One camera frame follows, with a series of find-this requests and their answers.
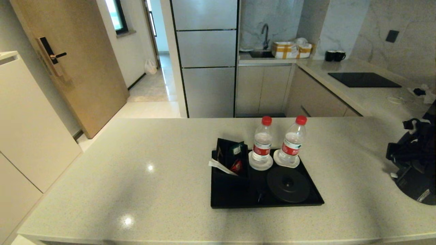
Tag black electric kettle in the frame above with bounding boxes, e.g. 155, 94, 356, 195
391, 160, 436, 206

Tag red-capped clear water bottle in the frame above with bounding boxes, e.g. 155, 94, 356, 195
251, 116, 274, 167
278, 115, 308, 165

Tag black round kettle base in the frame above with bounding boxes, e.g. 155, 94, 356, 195
267, 166, 311, 203

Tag green snack packet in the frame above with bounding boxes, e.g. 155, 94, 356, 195
229, 142, 245, 156

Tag white crumpled cloth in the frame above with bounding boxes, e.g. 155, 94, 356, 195
408, 84, 436, 104

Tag black induction cooktop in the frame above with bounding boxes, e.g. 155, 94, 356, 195
328, 72, 402, 88

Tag white round paper coaster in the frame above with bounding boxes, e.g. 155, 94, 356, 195
248, 151, 274, 171
273, 150, 300, 168

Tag yellow white basket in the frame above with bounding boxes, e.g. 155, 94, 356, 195
271, 42, 312, 59

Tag beige kitchen base cabinets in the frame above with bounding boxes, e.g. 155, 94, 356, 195
235, 64, 361, 118

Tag steel kitchen sink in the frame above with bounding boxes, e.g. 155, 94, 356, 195
249, 50, 275, 59

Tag dark kitchen faucet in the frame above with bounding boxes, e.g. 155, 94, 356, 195
261, 23, 270, 51

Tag black sachet holder box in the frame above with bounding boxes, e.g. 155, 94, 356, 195
212, 150, 251, 190

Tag black rectangular serving tray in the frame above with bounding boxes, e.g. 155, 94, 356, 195
210, 149, 325, 209

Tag white wrapped stirrer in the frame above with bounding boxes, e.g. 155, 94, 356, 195
208, 159, 238, 176

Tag silver refrigerator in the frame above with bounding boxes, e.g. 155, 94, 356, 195
169, 0, 239, 118

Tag white plastic bag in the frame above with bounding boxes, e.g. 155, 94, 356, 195
144, 59, 158, 75

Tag dark-framed window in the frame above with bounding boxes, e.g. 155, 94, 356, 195
104, 0, 129, 36

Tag light wooden door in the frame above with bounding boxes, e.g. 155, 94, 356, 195
9, 0, 129, 139

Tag black electronic door lock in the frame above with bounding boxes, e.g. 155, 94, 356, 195
36, 37, 67, 77

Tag cream tall cabinet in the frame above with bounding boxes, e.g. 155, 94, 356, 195
0, 51, 83, 245

